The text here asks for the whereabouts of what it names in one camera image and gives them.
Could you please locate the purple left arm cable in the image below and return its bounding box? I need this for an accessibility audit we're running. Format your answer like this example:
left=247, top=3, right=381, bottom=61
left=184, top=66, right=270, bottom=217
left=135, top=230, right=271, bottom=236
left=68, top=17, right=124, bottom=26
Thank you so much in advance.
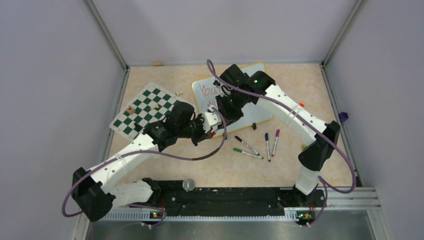
left=61, top=106, right=228, bottom=229

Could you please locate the small wooden block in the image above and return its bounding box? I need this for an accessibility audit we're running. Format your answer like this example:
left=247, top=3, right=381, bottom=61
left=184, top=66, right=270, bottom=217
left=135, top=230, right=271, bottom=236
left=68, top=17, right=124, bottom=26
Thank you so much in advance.
left=152, top=61, right=163, bottom=67

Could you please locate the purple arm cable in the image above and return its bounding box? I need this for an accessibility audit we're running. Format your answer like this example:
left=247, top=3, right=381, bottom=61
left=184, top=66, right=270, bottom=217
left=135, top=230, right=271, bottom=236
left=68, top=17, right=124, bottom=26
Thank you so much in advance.
left=206, top=59, right=357, bottom=229
left=61, top=106, right=228, bottom=229

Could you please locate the black whiteboard marker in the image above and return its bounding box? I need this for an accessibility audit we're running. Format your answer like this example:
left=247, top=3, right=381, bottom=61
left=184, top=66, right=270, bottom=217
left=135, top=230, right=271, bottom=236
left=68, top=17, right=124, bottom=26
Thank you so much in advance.
left=234, top=135, right=260, bottom=156

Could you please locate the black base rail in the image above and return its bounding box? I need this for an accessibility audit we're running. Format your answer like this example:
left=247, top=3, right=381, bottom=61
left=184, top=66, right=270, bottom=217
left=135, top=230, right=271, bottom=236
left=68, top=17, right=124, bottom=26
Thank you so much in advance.
left=143, top=177, right=325, bottom=217

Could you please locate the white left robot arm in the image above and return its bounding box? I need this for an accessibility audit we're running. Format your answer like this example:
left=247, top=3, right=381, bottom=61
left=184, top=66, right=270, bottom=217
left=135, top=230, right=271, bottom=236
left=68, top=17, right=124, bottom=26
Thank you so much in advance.
left=62, top=102, right=227, bottom=222

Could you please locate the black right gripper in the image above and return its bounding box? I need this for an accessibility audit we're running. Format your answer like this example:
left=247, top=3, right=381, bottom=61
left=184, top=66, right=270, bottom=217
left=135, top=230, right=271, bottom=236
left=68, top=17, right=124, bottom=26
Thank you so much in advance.
left=215, top=89, right=249, bottom=130

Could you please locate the purple block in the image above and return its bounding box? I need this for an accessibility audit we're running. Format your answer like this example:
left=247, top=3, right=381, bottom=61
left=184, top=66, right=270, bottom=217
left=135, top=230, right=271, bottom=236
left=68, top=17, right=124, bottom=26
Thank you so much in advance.
left=338, top=112, right=349, bottom=123

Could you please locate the purple whiteboard marker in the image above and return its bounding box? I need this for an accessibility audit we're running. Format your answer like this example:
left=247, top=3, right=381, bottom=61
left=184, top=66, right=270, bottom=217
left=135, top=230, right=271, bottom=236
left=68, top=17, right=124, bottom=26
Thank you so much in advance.
left=271, top=129, right=280, bottom=157

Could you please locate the green whiteboard marker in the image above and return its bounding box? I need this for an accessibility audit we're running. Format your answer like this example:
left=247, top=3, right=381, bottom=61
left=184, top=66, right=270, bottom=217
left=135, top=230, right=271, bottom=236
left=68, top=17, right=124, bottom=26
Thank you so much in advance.
left=232, top=148, right=264, bottom=159

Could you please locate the green white chessboard mat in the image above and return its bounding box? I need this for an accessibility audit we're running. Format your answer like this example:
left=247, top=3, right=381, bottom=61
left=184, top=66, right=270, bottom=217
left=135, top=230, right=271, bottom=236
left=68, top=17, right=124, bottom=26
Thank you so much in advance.
left=109, top=82, right=187, bottom=141

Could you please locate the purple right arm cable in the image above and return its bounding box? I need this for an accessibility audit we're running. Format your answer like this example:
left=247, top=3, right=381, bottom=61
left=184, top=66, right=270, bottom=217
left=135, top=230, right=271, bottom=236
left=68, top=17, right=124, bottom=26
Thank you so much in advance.
left=206, top=59, right=357, bottom=229

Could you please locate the grey round knob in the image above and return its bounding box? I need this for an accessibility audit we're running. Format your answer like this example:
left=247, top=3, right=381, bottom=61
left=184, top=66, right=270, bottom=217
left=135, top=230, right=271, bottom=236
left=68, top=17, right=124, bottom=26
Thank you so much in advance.
left=182, top=178, right=196, bottom=192

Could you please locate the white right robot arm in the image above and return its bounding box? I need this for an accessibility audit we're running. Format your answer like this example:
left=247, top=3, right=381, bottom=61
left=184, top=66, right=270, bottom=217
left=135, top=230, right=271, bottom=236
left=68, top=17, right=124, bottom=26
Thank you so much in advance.
left=207, top=60, right=340, bottom=206

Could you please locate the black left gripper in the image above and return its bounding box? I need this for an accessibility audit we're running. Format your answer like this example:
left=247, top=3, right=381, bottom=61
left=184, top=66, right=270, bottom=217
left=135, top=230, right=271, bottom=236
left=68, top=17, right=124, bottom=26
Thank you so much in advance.
left=177, top=112, right=214, bottom=146

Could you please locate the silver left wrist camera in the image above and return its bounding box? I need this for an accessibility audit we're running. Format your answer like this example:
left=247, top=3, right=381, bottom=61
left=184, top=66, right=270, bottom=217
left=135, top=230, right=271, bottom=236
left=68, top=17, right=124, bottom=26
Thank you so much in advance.
left=202, top=111, right=222, bottom=133

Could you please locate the yellow framed whiteboard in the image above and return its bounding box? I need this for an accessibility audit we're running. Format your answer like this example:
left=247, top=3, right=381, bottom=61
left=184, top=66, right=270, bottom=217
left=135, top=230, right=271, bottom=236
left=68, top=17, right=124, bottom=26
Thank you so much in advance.
left=191, top=62, right=273, bottom=132

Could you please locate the blue whiteboard marker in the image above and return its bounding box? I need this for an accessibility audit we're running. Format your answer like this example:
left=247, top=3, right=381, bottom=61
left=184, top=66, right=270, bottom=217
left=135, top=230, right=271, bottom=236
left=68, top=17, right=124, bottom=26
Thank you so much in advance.
left=264, top=132, right=271, bottom=162

